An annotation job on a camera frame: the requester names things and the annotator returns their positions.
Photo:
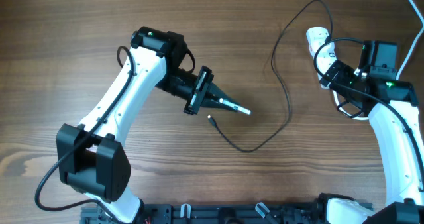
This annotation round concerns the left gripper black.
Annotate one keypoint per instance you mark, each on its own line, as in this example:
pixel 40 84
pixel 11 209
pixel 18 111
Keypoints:
pixel 203 83

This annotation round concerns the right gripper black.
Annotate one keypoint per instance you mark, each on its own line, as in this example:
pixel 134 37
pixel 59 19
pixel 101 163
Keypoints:
pixel 344 71

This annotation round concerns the blue Galaxy smartphone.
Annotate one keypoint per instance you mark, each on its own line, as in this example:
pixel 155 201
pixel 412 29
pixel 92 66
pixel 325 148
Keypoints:
pixel 234 106

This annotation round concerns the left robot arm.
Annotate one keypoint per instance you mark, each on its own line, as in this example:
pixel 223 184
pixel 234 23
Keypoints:
pixel 93 161

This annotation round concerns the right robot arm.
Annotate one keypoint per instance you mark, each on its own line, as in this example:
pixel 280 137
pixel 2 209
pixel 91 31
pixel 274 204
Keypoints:
pixel 391 107

